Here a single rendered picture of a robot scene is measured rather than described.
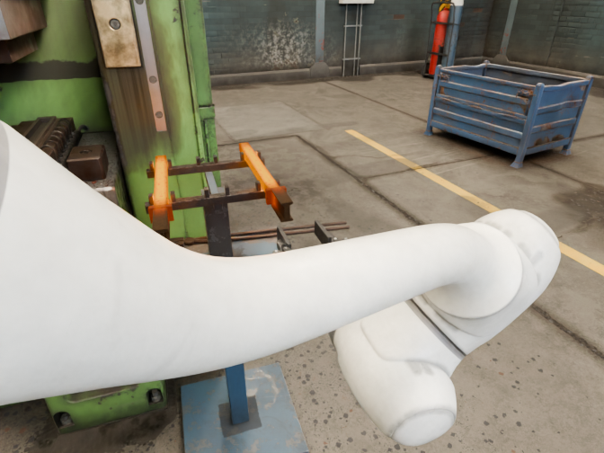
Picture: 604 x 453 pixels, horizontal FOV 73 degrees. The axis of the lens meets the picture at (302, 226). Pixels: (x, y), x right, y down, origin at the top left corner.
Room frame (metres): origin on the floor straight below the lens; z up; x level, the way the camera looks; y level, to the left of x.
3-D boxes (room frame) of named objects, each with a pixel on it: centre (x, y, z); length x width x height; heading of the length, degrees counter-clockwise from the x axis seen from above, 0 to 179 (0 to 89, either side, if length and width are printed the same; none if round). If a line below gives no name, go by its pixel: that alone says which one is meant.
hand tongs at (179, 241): (1.09, 0.14, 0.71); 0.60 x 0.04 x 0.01; 102
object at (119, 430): (0.93, 0.74, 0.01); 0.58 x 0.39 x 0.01; 108
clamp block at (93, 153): (1.09, 0.60, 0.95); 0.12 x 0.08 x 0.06; 18
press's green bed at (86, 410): (1.20, 0.77, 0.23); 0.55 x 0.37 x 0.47; 18
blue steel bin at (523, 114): (4.14, -1.98, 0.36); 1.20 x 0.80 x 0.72; 29
